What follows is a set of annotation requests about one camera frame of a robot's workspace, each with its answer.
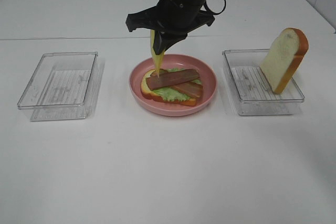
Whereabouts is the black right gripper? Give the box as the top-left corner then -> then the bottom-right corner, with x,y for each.
125,0 -> 215,55

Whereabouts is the yellow cheese slice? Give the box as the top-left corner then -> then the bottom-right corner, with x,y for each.
150,30 -> 165,77

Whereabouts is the bacon strip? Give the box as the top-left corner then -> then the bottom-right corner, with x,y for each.
145,69 -> 200,90
153,68 -> 204,99

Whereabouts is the green lettuce leaf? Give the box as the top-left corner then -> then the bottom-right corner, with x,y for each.
150,68 -> 191,102

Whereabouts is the bread slice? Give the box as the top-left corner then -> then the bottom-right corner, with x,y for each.
140,69 -> 198,106
260,28 -> 309,94

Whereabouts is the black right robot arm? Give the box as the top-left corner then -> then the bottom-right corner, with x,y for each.
125,0 -> 217,55

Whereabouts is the pink round plate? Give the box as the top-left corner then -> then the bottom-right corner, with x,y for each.
129,54 -> 217,116

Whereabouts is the right clear plastic container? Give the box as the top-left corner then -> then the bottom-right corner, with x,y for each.
222,49 -> 305,116

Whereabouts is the clear plastic container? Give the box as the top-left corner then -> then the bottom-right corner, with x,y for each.
17,51 -> 104,122
222,49 -> 305,116

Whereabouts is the left clear plastic container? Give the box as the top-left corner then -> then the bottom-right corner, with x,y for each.
17,51 -> 104,122

